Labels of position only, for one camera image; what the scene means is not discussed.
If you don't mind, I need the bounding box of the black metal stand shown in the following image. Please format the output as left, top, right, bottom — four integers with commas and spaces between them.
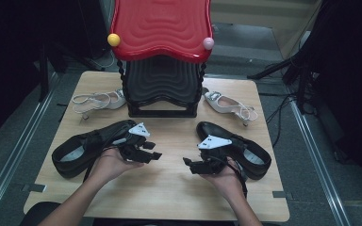
247, 46, 314, 115

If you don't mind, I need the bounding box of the black leather shoe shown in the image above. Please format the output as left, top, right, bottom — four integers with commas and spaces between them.
51, 120, 137, 179
195, 121, 272, 181

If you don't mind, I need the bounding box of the white floor cable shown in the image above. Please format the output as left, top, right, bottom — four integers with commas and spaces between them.
89, 50, 117, 71

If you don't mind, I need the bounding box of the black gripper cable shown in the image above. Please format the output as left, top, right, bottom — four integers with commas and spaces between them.
83, 137, 130, 183
215, 154, 249, 199

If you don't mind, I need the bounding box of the white slingback heel shoe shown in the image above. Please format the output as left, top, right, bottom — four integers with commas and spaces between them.
72, 89, 127, 121
202, 88, 259, 127

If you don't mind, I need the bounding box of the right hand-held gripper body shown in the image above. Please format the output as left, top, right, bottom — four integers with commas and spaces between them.
197, 135, 234, 174

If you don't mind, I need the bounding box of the black stool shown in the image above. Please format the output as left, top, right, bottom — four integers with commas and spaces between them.
20, 202, 61, 226

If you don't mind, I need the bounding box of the dark curtain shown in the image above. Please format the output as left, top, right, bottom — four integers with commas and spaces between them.
0, 0, 109, 147
305, 0, 362, 192

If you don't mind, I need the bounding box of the grey tape strip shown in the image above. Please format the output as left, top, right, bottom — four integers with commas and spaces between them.
22, 183, 47, 193
272, 190, 294, 201

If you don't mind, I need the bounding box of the red and black shoe rack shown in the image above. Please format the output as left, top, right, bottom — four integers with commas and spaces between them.
107, 0, 215, 119

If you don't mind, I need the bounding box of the metal floor rail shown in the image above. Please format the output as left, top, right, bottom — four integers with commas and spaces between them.
289, 99, 352, 226
0, 73, 60, 220

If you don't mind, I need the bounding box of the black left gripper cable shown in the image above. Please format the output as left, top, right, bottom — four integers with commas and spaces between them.
83, 137, 130, 183

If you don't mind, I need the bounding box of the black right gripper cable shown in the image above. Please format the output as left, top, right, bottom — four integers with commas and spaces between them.
215, 154, 249, 199

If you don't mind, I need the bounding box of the person's right hand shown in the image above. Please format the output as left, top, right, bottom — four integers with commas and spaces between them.
201, 158, 249, 202

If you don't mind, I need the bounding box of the person's left hand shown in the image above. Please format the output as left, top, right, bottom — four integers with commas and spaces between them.
89, 148, 144, 189

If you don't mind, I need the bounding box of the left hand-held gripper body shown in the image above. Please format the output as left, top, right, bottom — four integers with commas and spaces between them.
112, 121, 151, 163

